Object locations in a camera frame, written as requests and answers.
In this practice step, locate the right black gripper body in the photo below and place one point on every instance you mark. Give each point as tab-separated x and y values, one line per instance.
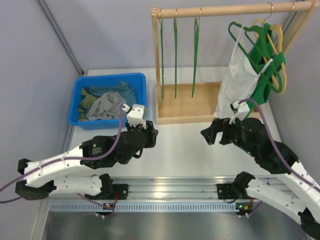
230	132

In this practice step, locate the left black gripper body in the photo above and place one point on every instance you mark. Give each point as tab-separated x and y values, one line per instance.
148	134

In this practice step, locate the grey tank top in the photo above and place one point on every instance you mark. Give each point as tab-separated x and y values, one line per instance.
106	107

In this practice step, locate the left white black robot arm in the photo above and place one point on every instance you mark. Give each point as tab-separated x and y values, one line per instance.
74	170

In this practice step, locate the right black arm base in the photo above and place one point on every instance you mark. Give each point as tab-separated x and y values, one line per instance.
230	192

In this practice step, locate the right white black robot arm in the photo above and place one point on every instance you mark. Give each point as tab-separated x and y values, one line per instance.
251	136

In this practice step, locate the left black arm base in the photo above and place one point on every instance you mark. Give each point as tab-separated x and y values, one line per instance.
109	190

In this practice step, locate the white tank top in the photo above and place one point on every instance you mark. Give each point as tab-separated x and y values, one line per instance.
240	81

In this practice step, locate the green tank top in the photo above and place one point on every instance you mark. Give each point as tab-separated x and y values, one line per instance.
262	92

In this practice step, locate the yellow hanger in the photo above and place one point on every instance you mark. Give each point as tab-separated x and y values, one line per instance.
279	32

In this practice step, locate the wooden clothes rack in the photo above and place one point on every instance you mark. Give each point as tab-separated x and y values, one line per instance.
199	108

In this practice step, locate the teal blue garment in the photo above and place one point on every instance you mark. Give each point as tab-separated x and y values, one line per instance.
122	88

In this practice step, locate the blue plastic bin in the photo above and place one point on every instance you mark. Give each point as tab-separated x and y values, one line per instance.
136	80

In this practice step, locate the olive green garment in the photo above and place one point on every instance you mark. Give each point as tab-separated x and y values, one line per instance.
84	107

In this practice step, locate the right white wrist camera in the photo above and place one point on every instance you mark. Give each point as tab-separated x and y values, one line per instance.
240	111

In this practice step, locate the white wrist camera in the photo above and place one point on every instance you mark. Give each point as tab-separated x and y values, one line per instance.
135	115
240	111

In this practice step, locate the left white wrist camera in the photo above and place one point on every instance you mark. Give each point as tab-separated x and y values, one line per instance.
135	115

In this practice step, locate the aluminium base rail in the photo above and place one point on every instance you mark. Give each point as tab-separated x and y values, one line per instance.
169	188

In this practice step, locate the perforated cable duct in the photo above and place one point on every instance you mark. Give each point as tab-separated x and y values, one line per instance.
150	207

